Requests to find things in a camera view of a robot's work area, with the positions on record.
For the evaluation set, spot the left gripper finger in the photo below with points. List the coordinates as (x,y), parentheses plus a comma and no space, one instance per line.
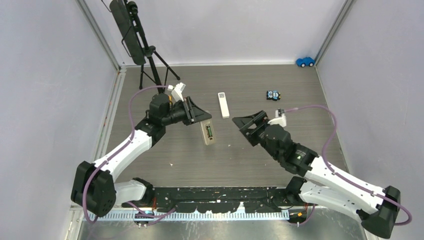
(197,119)
(200,112)

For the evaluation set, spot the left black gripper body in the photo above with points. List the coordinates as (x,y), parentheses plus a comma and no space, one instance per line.
(188,114)

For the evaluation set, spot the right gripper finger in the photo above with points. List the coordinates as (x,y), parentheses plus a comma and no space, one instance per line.
(254,131)
(247,121)

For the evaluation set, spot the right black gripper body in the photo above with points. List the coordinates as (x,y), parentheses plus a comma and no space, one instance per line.
(259,138)

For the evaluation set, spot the short white remote control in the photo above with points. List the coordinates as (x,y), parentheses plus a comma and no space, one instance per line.
(206,140)

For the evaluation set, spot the long white remote control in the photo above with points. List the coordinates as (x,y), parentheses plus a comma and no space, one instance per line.
(223,104)

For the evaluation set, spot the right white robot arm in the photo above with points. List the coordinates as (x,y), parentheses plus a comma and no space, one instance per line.
(319,183)

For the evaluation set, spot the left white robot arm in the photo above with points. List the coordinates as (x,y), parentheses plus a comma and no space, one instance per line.
(95,188)

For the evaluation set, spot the small blue robot toy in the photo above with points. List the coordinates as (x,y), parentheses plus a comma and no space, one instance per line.
(273,95)

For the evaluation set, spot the black tripod stand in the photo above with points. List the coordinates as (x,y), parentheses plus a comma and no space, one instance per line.
(149,68)

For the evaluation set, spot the blue toy car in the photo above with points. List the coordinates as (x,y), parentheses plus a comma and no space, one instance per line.
(305,62)

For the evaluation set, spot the black light panel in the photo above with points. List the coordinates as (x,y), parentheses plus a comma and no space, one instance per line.
(130,40)

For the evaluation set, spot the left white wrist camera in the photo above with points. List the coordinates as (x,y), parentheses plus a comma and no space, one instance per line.
(177,91)

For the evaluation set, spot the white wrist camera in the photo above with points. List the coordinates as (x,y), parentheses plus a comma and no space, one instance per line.
(177,91)
(279,119)

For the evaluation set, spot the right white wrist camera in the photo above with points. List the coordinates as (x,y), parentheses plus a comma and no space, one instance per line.
(279,119)

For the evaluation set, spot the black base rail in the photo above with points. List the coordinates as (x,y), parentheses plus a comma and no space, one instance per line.
(219,200)

